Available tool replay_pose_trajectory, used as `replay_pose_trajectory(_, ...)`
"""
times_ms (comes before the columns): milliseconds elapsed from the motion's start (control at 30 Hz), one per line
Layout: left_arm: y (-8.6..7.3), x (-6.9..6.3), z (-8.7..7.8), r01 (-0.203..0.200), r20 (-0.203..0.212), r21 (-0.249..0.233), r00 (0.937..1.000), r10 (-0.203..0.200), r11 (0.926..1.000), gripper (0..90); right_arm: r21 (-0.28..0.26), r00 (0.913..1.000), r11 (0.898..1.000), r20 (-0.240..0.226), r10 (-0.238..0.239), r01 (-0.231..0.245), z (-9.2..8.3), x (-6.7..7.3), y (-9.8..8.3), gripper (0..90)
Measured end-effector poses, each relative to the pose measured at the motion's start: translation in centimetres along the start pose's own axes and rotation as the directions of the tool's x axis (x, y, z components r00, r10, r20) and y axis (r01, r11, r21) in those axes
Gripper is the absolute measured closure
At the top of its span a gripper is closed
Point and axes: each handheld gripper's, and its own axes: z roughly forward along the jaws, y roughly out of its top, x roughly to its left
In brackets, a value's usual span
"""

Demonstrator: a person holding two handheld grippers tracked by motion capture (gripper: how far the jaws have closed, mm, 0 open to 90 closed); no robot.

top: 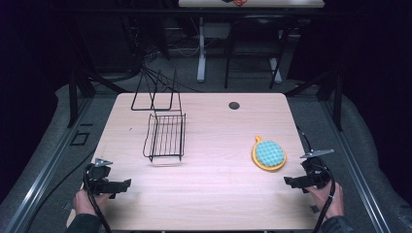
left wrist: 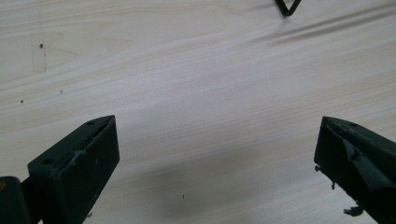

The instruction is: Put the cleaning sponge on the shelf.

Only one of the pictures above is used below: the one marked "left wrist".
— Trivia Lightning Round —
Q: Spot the black wire frame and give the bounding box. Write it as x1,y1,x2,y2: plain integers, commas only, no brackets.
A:
275,0,303,18

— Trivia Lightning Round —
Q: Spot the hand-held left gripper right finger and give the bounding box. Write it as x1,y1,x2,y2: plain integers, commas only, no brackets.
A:
313,116,396,224

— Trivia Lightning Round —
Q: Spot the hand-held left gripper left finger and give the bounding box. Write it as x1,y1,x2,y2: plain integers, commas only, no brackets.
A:
27,114,120,224

